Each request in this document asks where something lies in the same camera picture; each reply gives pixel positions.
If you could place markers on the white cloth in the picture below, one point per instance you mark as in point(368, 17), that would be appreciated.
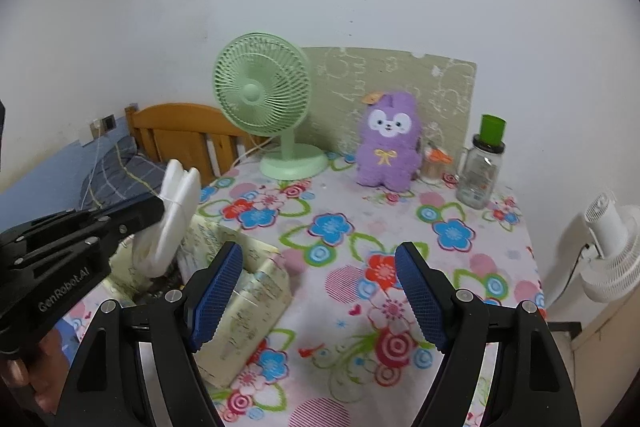
point(172, 217)

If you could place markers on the wooden bed headboard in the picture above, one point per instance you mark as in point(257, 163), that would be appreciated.
point(180, 137)

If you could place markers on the yellow cartoon fabric storage box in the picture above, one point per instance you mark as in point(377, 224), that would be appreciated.
point(255, 307)

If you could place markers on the white standing fan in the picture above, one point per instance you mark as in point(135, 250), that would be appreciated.
point(615, 257)

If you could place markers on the purple plush toy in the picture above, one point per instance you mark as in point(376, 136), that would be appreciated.
point(387, 157)

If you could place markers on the white wall socket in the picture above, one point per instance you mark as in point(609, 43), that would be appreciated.
point(96, 127)

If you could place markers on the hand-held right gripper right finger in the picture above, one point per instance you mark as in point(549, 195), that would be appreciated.
point(420, 292)

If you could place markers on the grey plaid pillow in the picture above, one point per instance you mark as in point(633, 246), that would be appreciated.
point(125, 177)

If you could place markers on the person's left hand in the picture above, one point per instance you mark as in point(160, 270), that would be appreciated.
point(50, 372)

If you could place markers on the green desk fan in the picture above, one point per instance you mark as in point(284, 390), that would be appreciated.
point(260, 92)

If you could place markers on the floral tablecloth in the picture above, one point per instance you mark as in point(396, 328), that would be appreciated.
point(350, 257)

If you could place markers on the cotton swab jar orange lid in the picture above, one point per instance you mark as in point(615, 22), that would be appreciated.
point(432, 169)

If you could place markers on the beige door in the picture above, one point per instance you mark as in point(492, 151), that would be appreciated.
point(615, 342)

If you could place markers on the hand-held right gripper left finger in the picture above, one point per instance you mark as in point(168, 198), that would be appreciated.
point(215, 292)

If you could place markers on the blue bed sheet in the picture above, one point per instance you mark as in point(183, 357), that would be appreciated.
point(45, 177)

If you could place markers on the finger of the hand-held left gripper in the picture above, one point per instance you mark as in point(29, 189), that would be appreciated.
point(60, 244)
point(135, 214)

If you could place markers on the green printed foam mat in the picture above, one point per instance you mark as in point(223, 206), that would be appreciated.
point(350, 77)

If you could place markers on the dark wall socket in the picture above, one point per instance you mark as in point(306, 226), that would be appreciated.
point(108, 123)

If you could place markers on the glass jar green lid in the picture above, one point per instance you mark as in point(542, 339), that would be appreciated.
point(477, 182)

